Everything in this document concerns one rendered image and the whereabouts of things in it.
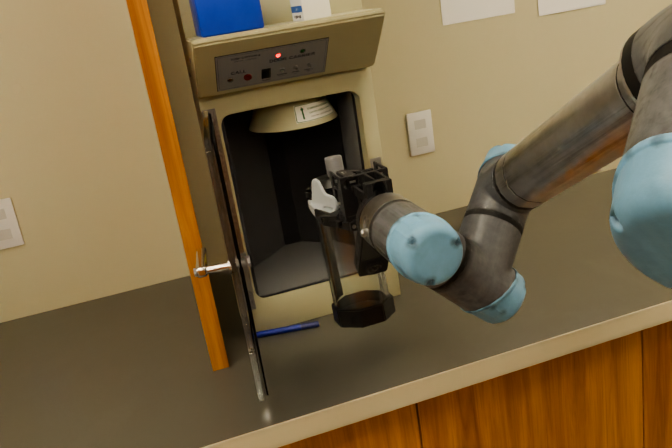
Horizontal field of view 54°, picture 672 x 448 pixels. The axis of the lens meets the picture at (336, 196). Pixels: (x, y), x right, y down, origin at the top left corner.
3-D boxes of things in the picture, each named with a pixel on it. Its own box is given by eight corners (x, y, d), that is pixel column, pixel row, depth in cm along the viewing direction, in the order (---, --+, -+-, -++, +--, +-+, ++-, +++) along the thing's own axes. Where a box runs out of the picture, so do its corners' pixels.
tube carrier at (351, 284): (324, 309, 113) (298, 187, 110) (383, 292, 116) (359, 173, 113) (341, 328, 103) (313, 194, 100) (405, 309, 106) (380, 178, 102)
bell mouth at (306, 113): (242, 124, 138) (237, 98, 136) (323, 108, 142) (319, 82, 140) (257, 138, 121) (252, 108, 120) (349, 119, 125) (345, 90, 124)
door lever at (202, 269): (231, 253, 104) (227, 237, 103) (233, 276, 95) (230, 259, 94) (196, 260, 103) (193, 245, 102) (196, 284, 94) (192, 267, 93)
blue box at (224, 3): (196, 37, 112) (184, -19, 109) (254, 27, 114) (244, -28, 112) (202, 38, 103) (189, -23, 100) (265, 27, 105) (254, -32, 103)
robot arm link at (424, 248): (445, 305, 74) (387, 269, 71) (407, 272, 84) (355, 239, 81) (484, 246, 74) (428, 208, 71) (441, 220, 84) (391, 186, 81)
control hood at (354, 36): (196, 97, 115) (183, 38, 112) (371, 64, 123) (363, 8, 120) (203, 105, 105) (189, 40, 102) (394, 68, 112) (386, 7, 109)
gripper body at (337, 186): (375, 159, 97) (406, 175, 86) (383, 214, 100) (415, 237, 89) (325, 171, 96) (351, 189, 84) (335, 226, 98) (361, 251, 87)
